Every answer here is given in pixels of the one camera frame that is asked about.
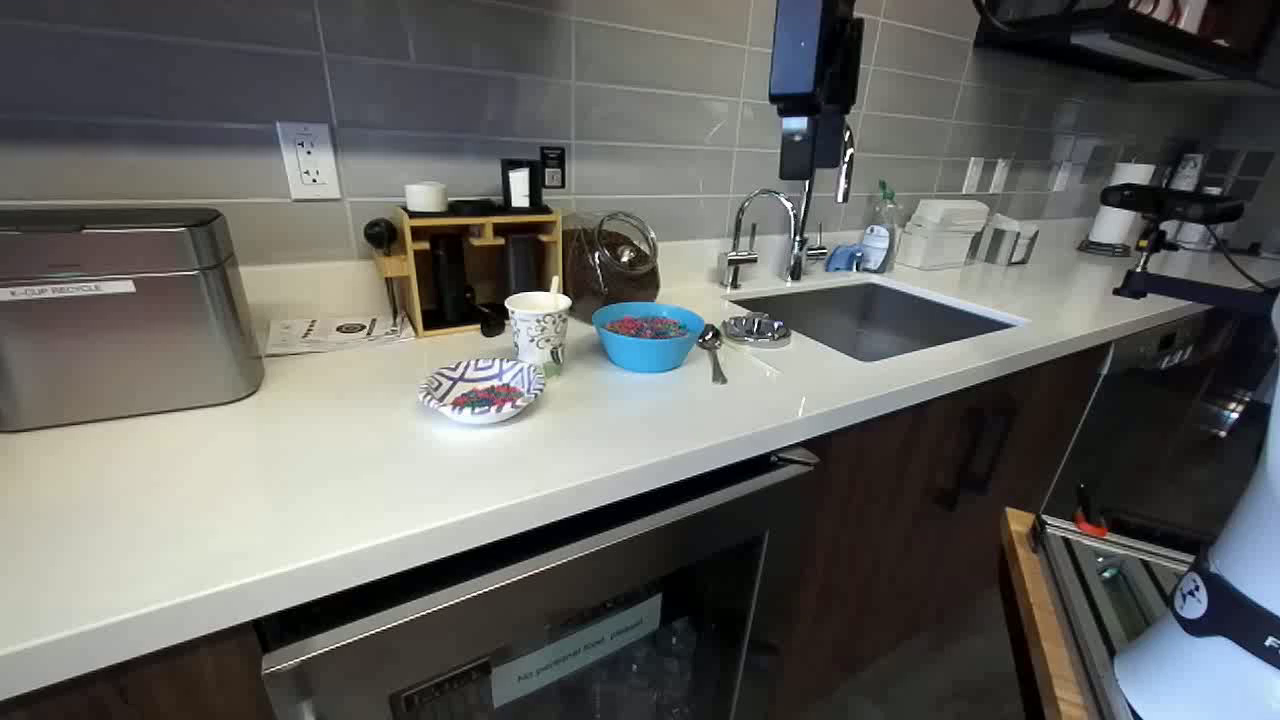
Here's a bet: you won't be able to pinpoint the paper towel roll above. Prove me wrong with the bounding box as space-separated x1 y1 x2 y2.
1083 159 1159 250

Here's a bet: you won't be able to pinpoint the under-counter dishwasher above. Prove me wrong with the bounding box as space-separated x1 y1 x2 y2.
256 447 815 720

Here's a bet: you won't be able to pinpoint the chrome faucet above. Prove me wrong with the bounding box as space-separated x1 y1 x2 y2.
725 189 807 289

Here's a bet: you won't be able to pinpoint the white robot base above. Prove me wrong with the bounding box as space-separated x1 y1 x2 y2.
1112 422 1280 720

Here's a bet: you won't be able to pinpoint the small black picture frame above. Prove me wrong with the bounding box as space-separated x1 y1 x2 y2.
501 159 545 212

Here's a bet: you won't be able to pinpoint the white paper cup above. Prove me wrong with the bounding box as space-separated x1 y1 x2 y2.
506 292 573 371

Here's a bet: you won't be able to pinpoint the stainless steel bread box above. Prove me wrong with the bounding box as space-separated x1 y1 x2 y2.
0 208 264 431

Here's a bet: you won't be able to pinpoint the papers on counter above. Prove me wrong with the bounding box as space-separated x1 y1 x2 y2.
264 315 404 357

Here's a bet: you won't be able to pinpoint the white small cup on shelf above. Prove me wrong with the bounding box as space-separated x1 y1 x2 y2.
404 181 447 212

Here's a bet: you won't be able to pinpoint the white dish rack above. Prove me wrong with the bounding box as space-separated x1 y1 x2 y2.
902 199 1042 273

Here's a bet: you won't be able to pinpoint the glass container with dark contents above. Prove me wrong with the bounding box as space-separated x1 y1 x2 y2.
564 212 661 320

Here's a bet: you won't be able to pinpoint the blue bowl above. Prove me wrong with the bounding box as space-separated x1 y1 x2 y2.
591 300 705 371

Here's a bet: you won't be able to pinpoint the patterned ceramic dish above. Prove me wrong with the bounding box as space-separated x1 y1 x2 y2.
426 357 545 429

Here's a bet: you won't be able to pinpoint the black camera on stand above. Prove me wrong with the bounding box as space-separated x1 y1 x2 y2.
1097 181 1280 320

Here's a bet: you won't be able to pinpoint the white wall outlet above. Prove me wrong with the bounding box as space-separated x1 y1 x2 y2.
277 124 342 199

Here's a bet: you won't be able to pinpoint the silver round lid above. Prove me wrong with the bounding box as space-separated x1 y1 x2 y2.
725 312 792 348

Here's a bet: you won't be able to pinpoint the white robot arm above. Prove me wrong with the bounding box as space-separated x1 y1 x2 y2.
770 0 863 199

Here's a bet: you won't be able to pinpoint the silver spoon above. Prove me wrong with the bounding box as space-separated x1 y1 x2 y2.
700 324 730 382

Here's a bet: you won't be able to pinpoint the wooden coffee organizer shelf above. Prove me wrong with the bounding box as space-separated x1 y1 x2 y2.
365 208 564 337

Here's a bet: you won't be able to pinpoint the stainless steel sink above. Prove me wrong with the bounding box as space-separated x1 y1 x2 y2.
745 283 1005 359

